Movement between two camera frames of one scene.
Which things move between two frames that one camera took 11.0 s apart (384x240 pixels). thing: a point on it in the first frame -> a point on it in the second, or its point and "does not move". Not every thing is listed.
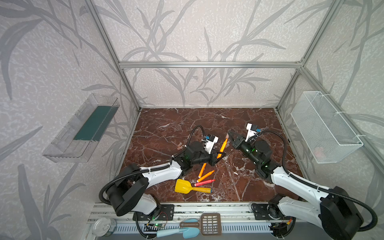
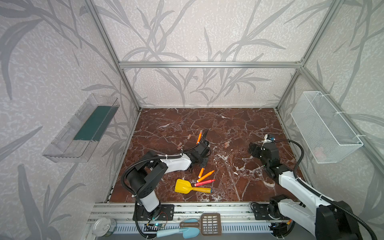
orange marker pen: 222,148 -> 199,138
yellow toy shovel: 184,186 does not move
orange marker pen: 205,176 does not move
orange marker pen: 202,170 does not move
